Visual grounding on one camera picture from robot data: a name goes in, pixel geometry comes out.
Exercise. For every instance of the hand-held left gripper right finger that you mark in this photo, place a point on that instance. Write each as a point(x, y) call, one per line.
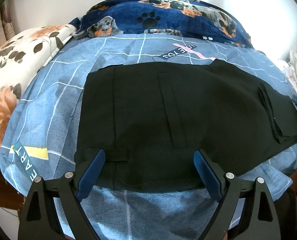
point(206, 170)

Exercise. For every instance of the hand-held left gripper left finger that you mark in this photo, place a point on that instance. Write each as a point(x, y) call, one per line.
point(91, 172)

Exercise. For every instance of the black pants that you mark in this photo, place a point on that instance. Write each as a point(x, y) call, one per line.
point(151, 110)

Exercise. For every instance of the blue grid pattern bed sheet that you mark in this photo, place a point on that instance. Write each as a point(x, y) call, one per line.
point(51, 92)

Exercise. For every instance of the white floral pillow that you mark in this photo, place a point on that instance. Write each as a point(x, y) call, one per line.
point(18, 62)

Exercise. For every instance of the navy dog print blanket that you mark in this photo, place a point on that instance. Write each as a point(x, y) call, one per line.
point(138, 7)

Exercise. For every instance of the floral curtain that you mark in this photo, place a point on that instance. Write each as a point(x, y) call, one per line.
point(1, 22)

